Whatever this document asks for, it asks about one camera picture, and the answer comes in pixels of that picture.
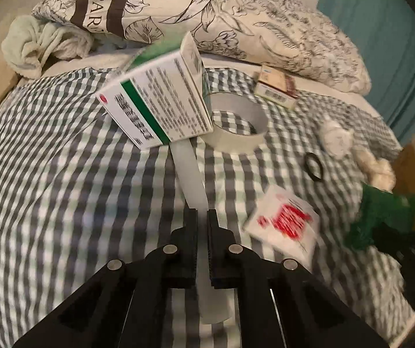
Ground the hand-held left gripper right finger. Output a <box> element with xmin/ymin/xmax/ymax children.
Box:
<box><xmin>207</xmin><ymin>208</ymin><xmax>389</xmax><ymax>348</ymax></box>

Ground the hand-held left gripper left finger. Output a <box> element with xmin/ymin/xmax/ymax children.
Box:
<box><xmin>12</xmin><ymin>208</ymin><xmax>199</xmax><ymax>348</ymax></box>

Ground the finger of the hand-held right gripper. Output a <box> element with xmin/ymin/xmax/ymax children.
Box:
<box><xmin>372</xmin><ymin>225</ymin><xmax>415</xmax><ymax>260</ymax></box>

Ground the green cloth piece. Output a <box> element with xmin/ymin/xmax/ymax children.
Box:
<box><xmin>345</xmin><ymin>183</ymin><xmax>415</xmax><ymax>251</ymax></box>

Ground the translucent white strip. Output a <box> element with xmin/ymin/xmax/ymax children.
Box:
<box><xmin>169</xmin><ymin>139</ymin><xmax>235</xmax><ymax>325</ymax></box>

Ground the small cream and red box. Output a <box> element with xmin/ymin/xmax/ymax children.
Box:
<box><xmin>254</xmin><ymin>64</ymin><xmax>298</xmax><ymax>111</ymax></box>

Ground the red and white sachet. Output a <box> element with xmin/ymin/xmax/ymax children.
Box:
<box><xmin>244</xmin><ymin>185</ymin><xmax>320</xmax><ymax>262</ymax></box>

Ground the clear tape roll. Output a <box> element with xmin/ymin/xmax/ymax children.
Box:
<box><xmin>202</xmin><ymin>92</ymin><xmax>268</xmax><ymax>151</ymax></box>

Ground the green and white medicine box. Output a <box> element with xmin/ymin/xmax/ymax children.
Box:
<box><xmin>97</xmin><ymin>32</ymin><xmax>213</xmax><ymax>149</ymax></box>

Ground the cream bed sheet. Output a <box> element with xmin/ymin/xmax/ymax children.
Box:
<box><xmin>43</xmin><ymin>49</ymin><xmax>385</xmax><ymax>117</ymax></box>

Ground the teal curtain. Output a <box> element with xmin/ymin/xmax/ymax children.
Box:
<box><xmin>316</xmin><ymin>0</ymin><xmax>415</xmax><ymax>146</ymax></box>

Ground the floral cream pillow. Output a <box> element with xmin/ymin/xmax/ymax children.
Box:
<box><xmin>32</xmin><ymin>0</ymin><xmax>373</xmax><ymax>93</ymax></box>

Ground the pale green towel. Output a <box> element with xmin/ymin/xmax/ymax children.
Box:
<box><xmin>2</xmin><ymin>16</ymin><xmax>96</xmax><ymax>80</ymax></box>

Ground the black ring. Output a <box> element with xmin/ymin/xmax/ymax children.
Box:
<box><xmin>305</xmin><ymin>152</ymin><xmax>325</xmax><ymax>182</ymax></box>

